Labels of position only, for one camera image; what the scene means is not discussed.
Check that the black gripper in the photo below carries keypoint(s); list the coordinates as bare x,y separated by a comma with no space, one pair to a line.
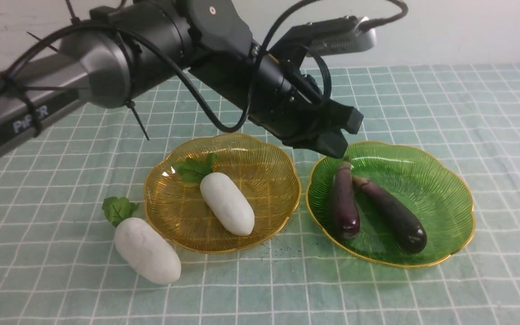
289,96

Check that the dark purple eggplant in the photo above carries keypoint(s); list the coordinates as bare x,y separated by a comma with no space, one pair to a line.
407,229

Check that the white radish with green leaves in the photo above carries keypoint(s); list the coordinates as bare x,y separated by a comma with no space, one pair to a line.
220,193

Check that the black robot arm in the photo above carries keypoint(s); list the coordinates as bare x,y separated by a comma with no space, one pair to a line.
119,54

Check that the amber ribbed plastic plate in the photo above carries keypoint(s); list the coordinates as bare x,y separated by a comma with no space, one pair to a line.
263,172

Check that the green ribbed plastic plate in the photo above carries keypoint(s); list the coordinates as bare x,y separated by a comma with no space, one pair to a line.
438,197

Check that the green checkered tablecloth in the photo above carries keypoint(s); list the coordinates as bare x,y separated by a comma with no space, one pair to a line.
58,265

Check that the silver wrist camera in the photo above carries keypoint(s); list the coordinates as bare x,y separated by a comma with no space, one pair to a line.
331,37

